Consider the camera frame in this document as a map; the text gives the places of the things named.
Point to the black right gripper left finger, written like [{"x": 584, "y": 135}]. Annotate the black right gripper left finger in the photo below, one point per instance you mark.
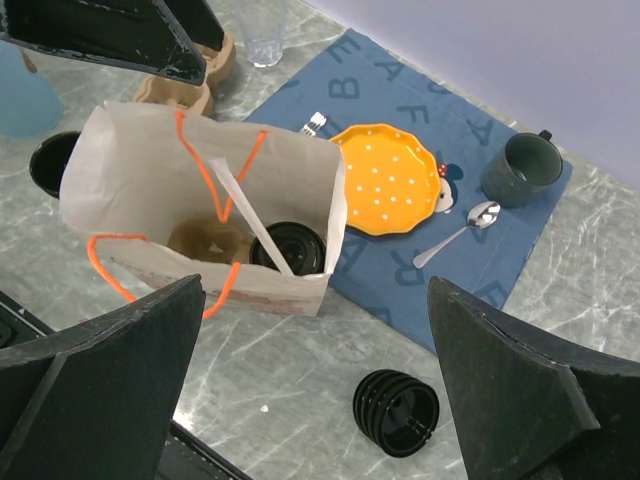
[{"x": 110, "y": 380}]

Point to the brown cardboard cup carrier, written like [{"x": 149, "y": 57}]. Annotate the brown cardboard cup carrier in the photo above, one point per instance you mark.
[{"x": 207, "y": 239}]

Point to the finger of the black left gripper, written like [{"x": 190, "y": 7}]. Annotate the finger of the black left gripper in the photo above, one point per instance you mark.
[
  {"x": 144, "y": 36},
  {"x": 199, "y": 22}
]

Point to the orange polka dot plate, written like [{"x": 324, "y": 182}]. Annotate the orange polka dot plate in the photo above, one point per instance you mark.
[{"x": 391, "y": 180}]

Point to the small clear glass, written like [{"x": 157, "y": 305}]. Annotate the small clear glass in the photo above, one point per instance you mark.
[{"x": 263, "y": 28}]

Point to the blue straw holder cup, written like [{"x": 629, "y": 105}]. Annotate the blue straw holder cup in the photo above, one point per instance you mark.
[{"x": 30, "y": 107}]

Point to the black cup lid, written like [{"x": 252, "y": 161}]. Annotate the black cup lid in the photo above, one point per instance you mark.
[{"x": 302, "y": 248}]

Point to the dark green mug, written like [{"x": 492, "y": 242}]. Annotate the dark green mug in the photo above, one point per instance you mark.
[{"x": 527, "y": 165}]

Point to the stack of black cup lids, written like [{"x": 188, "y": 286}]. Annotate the stack of black cup lids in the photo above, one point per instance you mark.
[{"x": 396, "y": 411}]

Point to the silver spoon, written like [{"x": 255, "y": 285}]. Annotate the silver spoon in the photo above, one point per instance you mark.
[{"x": 480, "y": 217}]

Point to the beige paper takeout bag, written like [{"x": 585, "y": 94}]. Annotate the beige paper takeout bag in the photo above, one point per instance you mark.
[{"x": 138, "y": 170}]

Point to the silver fork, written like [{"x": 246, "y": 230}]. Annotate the silver fork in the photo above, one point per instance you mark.
[{"x": 314, "y": 124}]

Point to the blue alphabet cloth mat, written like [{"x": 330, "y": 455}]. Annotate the blue alphabet cloth mat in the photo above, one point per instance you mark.
[{"x": 355, "y": 81}]

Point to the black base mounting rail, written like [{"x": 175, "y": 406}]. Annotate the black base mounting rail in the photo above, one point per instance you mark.
[{"x": 100, "y": 400}]

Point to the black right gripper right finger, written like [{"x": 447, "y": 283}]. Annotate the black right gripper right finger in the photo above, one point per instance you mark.
[{"x": 527, "y": 404}]

